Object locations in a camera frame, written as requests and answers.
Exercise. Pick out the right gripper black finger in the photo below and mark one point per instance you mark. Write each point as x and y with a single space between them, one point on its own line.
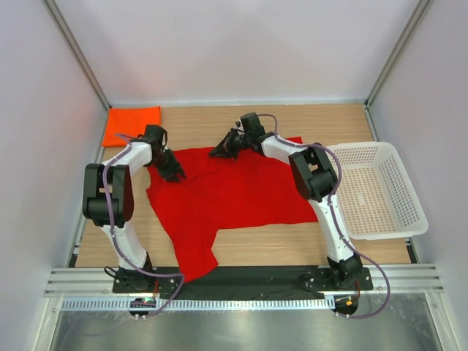
232 151
218 151

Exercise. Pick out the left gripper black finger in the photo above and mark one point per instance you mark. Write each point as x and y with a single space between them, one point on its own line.
172 161
169 174

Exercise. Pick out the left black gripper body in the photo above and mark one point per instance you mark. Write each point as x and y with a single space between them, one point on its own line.
162 161

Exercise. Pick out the red t shirt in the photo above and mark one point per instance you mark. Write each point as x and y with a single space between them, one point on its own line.
219 194

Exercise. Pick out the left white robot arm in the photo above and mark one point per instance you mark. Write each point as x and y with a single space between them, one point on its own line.
108 201

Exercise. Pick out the aluminium frame rail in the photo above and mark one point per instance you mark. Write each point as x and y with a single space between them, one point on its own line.
403 278

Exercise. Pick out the folded orange t shirt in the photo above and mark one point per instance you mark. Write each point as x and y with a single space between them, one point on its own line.
128 122

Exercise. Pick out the slotted cable duct rail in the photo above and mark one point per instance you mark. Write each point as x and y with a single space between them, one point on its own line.
134 304

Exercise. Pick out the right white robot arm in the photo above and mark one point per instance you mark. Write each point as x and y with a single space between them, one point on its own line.
316 181

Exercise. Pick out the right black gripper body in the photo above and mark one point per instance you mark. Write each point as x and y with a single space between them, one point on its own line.
247 139

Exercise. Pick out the white plastic perforated basket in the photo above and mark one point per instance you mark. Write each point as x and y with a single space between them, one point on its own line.
376 197

